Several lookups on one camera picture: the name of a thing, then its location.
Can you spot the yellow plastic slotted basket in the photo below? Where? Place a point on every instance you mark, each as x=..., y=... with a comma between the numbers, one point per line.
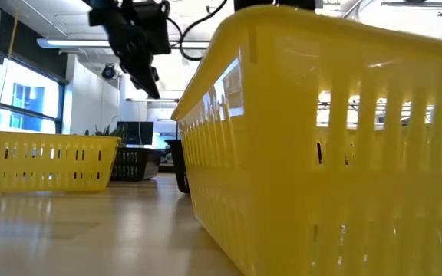
x=44, y=166
x=282, y=153

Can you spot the potted green succulent plant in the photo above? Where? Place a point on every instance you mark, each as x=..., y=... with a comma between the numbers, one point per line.
x=106, y=131

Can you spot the black computer monitor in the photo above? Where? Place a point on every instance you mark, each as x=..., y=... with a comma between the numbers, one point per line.
x=134, y=133

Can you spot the long ceiling light strip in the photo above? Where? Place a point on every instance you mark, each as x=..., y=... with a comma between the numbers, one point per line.
x=75, y=43

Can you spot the round security camera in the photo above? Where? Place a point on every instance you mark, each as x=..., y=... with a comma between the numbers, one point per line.
x=108, y=72

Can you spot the large window with dark frame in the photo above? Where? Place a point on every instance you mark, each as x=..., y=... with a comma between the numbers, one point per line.
x=29, y=96

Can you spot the short ceiling light strip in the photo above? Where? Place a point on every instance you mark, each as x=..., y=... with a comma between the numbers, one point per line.
x=152, y=100

